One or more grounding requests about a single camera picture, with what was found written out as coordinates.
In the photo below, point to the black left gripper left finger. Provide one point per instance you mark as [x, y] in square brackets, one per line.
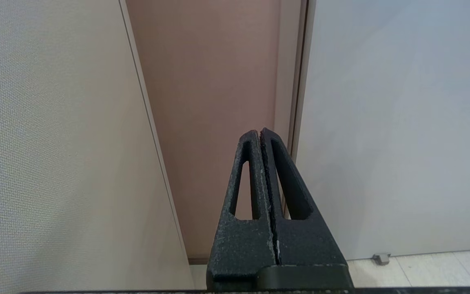
[241, 245]

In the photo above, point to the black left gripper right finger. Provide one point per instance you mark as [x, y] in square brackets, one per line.
[306, 245]

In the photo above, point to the small grey door stop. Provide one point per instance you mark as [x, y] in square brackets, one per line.
[382, 258]

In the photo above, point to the white room door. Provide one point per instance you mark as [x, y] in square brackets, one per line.
[402, 134]

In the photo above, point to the beige cabinet panel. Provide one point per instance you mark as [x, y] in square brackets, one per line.
[63, 163]

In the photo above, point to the beige door frame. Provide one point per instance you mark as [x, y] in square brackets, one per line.
[288, 81]

